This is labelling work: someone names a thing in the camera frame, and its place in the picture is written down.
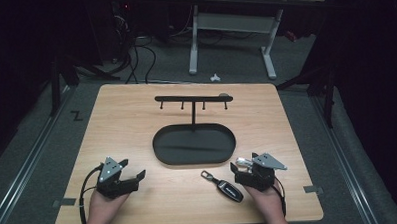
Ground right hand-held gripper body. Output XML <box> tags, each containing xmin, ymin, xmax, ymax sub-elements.
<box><xmin>233</xmin><ymin>152</ymin><xmax>288</xmax><ymax>194</ymax></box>

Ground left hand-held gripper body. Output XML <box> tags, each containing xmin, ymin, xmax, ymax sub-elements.
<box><xmin>95</xmin><ymin>155</ymin><xmax>140</xmax><ymax>201</ymax></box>

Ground black car key with metal clip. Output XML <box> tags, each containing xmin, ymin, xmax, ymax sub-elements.
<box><xmin>200</xmin><ymin>168</ymin><xmax>245</xmax><ymax>205</ymax></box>

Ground black oval tray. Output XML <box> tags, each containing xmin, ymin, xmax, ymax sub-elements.
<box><xmin>150</xmin><ymin>92</ymin><xmax>238</xmax><ymax>168</ymax></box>

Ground person's left hand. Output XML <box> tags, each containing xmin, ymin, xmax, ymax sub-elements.
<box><xmin>87</xmin><ymin>188</ymin><xmax>131</xmax><ymax>224</ymax></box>

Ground person's right hand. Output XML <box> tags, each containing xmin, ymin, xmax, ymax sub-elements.
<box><xmin>243</xmin><ymin>180</ymin><xmax>288</xmax><ymax>224</ymax></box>

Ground grey tape strip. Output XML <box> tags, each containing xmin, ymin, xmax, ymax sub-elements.
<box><xmin>303</xmin><ymin>185</ymin><xmax>324</xmax><ymax>194</ymax></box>
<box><xmin>51</xmin><ymin>197</ymin><xmax>78</xmax><ymax>209</ymax></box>

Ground black metal stand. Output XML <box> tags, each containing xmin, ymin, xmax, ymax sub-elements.
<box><xmin>274</xmin><ymin>61</ymin><xmax>340</xmax><ymax>131</ymax></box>
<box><xmin>46</xmin><ymin>54</ymin><xmax>123</xmax><ymax>118</ymax></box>

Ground white-framed wooden desk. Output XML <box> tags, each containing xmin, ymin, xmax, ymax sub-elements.
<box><xmin>186</xmin><ymin>0</ymin><xmax>329</xmax><ymax>83</ymax></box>

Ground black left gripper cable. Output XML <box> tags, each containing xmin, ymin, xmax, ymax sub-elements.
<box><xmin>76</xmin><ymin>164</ymin><xmax>106</xmax><ymax>224</ymax></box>

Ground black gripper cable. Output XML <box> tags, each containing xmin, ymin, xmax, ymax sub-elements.
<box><xmin>271</xmin><ymin>176</ymin><xmax>288</xmax><ymax>217</ymax></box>
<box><xmin>76</xmin><ymin>164</ymin><xmax>106</xmax><ymax>224</ymax></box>

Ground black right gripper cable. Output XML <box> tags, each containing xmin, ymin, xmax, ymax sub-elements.
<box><xmin>271</xmin><ymin>176</ymin><xmax>288</xmax><ymax>217</ymax></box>

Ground metal floor rail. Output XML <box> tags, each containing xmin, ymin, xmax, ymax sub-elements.
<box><xmin>0</xmin><ymin>83</ymin><xmax>82</xmax><ymax>224</ymax></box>
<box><xmin>310</xmin><ymin>92</ymin><xmax>380</xmax><ymax>224</ymax></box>

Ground black floor cables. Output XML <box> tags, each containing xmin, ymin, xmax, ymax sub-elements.
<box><xmin>111</xmin><ymin>12</ymin><xmax>158</xmax><ymax>86</ymax></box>

